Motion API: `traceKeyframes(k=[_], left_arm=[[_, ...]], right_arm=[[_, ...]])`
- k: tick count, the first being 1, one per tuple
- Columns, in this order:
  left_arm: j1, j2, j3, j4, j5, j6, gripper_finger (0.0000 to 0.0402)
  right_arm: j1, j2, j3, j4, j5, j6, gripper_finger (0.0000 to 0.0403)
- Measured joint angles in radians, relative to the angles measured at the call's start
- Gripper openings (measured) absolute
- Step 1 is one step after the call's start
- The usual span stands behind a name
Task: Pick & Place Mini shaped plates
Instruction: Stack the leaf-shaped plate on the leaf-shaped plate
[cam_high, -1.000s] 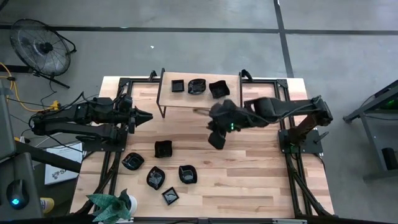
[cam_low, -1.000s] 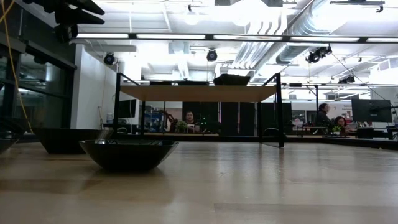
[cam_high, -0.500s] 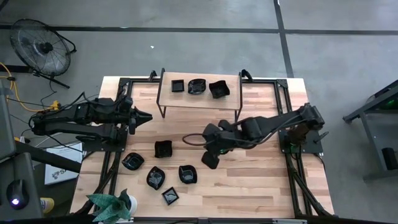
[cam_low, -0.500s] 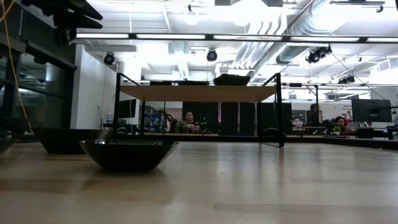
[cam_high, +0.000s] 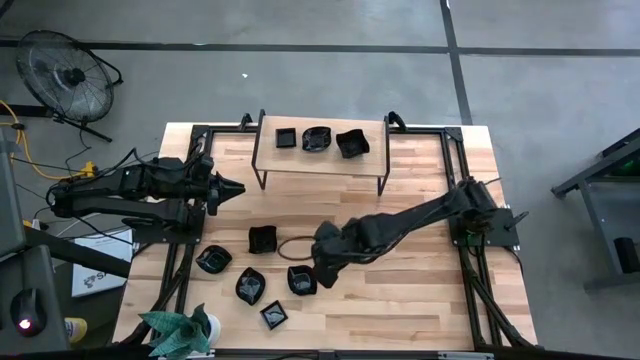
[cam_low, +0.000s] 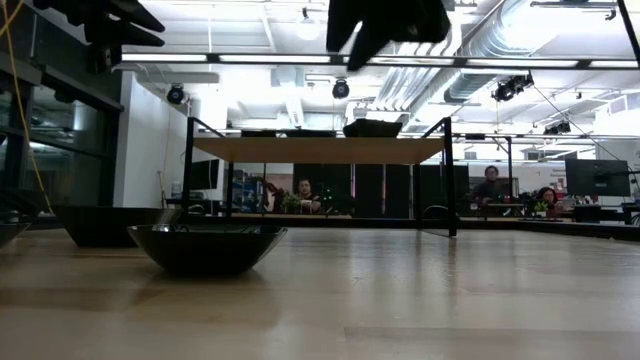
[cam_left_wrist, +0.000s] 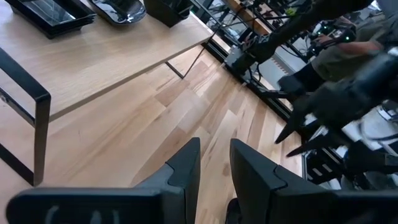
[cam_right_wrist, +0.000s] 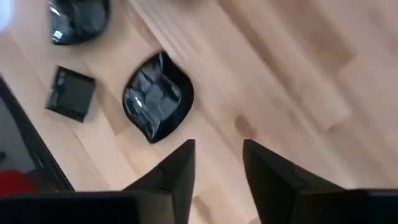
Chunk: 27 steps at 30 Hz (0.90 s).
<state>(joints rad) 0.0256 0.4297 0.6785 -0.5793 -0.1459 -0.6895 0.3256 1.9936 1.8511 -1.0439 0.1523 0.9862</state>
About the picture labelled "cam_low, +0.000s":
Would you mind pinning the black leaf-shaped plate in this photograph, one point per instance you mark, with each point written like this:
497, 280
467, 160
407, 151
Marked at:
10, 231

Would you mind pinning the black rounded square bowl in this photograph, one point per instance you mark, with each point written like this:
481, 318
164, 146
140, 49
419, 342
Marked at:
205, 250

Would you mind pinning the round black spotlight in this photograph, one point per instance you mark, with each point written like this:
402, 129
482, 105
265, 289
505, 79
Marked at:
340, 89
175, 94

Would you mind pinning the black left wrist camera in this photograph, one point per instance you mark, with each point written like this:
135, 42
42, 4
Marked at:
105, 60

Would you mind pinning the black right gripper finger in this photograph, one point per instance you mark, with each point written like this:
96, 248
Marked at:
345, 22
367, 47

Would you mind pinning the person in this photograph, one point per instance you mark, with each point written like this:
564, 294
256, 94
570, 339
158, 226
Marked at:
547, 197
306, 192
492, 185

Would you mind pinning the black track light cluster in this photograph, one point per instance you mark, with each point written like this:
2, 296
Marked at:
510, 87

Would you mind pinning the black metal table frame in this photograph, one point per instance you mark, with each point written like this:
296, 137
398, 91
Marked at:
300, 223

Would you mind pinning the wooden shelf with black legs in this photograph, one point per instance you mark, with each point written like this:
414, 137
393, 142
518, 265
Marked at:
320, 150

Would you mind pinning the small green background plant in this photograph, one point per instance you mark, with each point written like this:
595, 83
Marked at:
540, 206
292, 204

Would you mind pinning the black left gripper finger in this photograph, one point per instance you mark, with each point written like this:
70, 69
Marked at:
125, 35
135, 14

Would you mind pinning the black deep square bowl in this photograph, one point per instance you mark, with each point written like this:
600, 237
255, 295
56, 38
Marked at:
372, 129
100, 227

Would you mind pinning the dark computer monitor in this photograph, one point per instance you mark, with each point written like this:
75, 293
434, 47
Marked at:
205, 175
597, 177

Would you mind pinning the silver ventilation duct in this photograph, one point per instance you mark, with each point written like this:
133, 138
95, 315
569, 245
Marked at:
470, 85

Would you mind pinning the long linear ceiling light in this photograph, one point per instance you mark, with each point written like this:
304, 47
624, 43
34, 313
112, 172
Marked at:
275, 58

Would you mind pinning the white jug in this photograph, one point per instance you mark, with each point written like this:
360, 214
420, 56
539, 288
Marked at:
176, 190

